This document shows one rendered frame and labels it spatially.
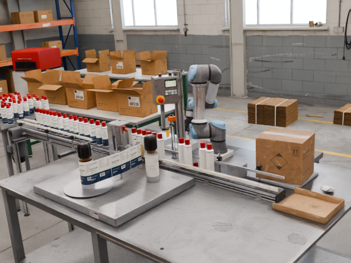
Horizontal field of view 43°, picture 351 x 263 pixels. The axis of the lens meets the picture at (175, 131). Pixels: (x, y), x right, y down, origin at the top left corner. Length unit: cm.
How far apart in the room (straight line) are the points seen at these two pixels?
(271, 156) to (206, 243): 84
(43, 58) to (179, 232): 635
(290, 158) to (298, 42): 572
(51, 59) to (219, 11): 333
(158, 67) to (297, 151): 483
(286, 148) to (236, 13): 628
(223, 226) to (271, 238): 26
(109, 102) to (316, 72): 432
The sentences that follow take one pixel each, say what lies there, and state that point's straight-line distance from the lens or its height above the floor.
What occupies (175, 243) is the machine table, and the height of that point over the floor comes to 83.
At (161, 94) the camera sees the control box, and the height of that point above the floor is 136.
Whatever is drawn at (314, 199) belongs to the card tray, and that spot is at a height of 83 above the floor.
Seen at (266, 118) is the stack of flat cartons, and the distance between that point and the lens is 707.
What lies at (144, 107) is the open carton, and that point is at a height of 89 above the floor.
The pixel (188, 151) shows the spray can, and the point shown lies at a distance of 297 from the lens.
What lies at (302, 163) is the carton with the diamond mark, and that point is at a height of 99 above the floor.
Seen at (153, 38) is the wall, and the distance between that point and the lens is 1025.
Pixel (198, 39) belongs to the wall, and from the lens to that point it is 948.
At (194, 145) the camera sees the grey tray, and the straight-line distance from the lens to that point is 352.
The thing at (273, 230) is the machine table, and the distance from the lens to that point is 238.
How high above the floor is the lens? 199
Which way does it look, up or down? 17 degrees down
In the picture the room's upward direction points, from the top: 4 degrees counter-clockwise
